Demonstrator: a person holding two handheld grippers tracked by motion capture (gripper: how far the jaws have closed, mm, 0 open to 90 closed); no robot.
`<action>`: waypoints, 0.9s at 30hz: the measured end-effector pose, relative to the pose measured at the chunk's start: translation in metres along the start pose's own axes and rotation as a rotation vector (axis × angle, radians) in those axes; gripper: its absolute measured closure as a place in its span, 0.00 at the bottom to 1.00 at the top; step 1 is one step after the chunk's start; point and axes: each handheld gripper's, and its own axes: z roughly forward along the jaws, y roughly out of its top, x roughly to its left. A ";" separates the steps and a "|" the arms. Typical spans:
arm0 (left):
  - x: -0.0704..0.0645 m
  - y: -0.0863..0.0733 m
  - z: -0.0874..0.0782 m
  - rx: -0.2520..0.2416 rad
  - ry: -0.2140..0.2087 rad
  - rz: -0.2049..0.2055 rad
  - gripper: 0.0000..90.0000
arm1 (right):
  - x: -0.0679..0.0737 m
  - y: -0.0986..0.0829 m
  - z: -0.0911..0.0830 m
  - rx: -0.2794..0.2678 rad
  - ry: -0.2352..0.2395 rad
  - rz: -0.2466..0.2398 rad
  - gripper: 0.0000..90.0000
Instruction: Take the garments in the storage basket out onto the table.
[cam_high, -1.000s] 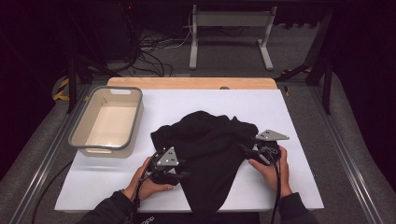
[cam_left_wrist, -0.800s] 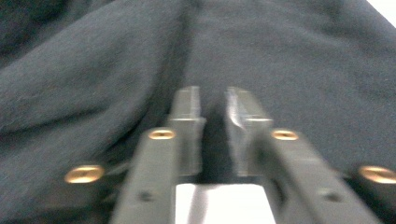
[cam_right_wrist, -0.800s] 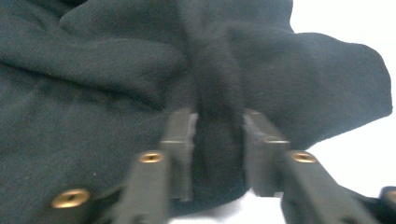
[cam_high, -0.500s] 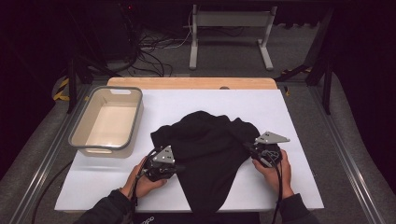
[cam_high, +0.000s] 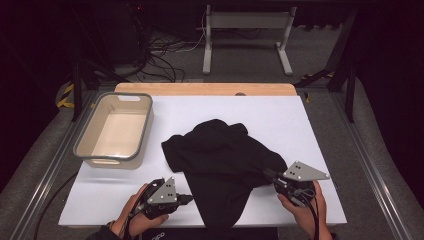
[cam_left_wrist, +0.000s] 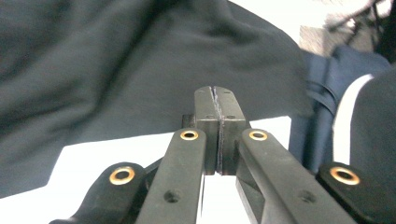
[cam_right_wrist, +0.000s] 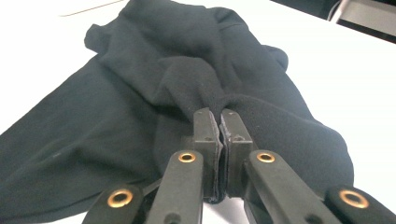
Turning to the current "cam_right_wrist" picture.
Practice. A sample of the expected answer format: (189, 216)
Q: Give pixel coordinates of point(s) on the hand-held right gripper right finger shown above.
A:
(236, 146)

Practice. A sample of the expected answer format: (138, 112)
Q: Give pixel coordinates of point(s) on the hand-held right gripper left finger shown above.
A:
(210, 146)

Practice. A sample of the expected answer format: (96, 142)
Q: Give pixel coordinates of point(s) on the black tank top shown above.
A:
(124, 93)

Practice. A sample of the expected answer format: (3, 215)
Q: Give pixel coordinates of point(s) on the white table mat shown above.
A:
(342, 93)

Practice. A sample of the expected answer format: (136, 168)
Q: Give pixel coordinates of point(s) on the aluminium floor rail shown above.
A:
(370, 15)

